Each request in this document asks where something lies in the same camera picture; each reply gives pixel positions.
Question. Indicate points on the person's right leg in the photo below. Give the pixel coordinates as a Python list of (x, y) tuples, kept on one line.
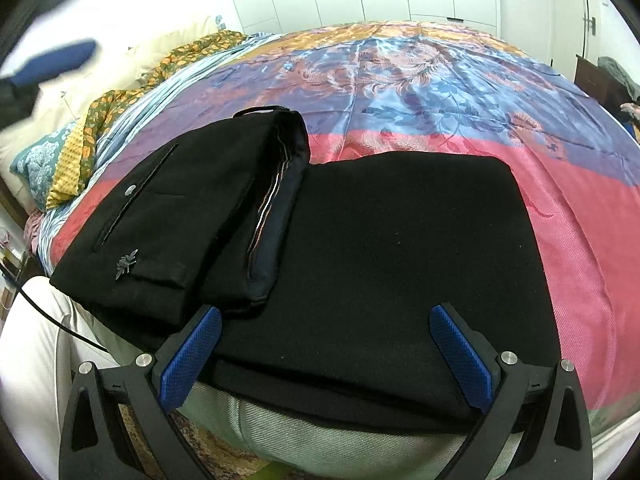
[(607, 447)]

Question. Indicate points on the dark wooden nightstand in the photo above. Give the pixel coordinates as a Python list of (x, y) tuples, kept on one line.
[(592, 80)]

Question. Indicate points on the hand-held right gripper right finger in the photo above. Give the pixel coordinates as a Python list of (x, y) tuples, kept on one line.
[(457, 350)]

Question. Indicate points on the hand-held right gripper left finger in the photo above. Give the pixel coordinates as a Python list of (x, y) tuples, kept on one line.
[(192, 350)]

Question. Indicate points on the colourful striped bedspread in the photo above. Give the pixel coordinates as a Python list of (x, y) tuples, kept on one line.
[(450, 85)]

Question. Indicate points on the cream headboard pillow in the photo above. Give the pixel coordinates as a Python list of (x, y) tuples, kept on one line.
[(150, 35)]

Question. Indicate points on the person's leg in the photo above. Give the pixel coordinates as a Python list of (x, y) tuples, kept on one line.
[(35, 385), (607, 447)]

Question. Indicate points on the person's left leg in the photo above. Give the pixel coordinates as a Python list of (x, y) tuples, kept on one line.
[(35, 385)]

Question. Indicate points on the black pants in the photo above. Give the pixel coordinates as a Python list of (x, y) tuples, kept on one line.
[(400, 260)]

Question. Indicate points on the patterned floor rug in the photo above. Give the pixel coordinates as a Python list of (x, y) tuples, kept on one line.
[(220, 455)]

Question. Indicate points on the white door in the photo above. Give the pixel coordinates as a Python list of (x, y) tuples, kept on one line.
[(575, 20)]

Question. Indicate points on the grey cloth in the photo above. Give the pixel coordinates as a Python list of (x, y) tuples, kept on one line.
[(620, 77)]

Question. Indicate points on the yellow floral blanket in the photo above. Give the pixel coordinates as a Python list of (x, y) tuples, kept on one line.
[(100, 110)]

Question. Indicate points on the pink cloth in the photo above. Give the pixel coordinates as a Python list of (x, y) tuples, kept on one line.
[(34, 230)]

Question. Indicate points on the teal patterned pillow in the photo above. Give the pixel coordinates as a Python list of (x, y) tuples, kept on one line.
[(40, 160)]

